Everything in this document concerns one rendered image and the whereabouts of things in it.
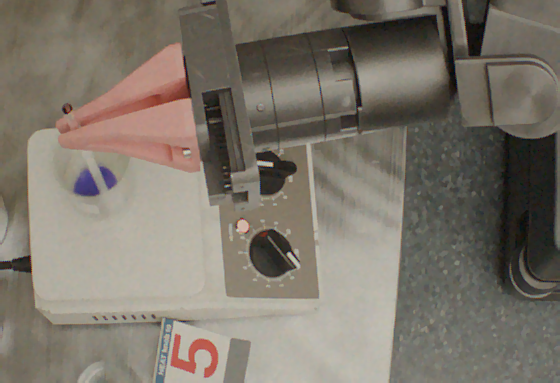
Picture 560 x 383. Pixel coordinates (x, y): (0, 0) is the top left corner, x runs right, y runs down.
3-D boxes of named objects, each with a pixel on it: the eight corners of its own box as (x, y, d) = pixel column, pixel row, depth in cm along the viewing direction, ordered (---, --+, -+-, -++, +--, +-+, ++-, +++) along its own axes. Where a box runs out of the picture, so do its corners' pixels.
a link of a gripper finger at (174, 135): (54, 165, 59) (238, 129, 59) (41, 36, 61) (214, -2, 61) (73, 197, 65) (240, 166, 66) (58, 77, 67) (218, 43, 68)
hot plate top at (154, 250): (195, 117, 82) (195, 113, 81) (208, 297, 79) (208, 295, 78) (28, 133, 81) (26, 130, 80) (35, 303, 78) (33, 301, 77)
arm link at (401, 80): (474, 131, 63) (447, 99, 68) (458, 5, 60) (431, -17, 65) (345, 153, 62) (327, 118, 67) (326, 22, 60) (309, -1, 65)
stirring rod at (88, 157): (113, 197, 78) (71, 100, 59) (114, 206, 78) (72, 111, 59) (104, 198, 78) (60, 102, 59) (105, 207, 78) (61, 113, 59)
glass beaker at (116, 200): (149, 215, 80) (138, 183, 72) (74, 233, 79) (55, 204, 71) (130, 129, 81) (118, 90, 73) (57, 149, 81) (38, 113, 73)
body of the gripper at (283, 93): (221, 185, 59) (375, 157, 59) (189, -6, 61) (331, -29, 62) (225, 216, 65) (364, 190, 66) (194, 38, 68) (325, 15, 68)
